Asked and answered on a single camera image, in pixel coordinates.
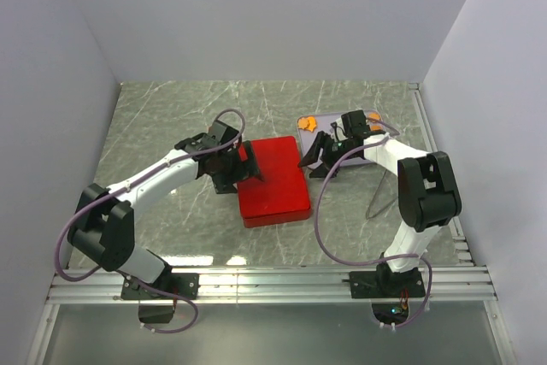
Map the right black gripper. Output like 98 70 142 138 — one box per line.
297 131 356 180

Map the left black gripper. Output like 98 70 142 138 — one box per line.
211 140 264 193

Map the red tin lid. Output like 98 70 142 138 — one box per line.
237 136 312 218

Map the red cookie tin box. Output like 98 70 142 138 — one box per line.
242 208 312 228

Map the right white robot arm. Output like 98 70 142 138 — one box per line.
298 109 462 296

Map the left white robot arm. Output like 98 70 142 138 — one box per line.
67 120 262 298

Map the orange fish cookie left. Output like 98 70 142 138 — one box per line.
304 116 317 132

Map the orange flower cookie left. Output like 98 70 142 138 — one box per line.
297 117 307 130

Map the lavender plastic tray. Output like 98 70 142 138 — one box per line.
297 109 399 171

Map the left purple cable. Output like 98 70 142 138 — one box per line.
53 108 247 335

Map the purple cable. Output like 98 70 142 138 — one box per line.
314 121 433 332
53 108 247 335

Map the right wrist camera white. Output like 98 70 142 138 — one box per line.
330 121 344 133

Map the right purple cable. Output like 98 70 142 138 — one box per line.
314 121 433 332

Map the aluminium rail frame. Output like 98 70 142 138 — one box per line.
46 265 497 305

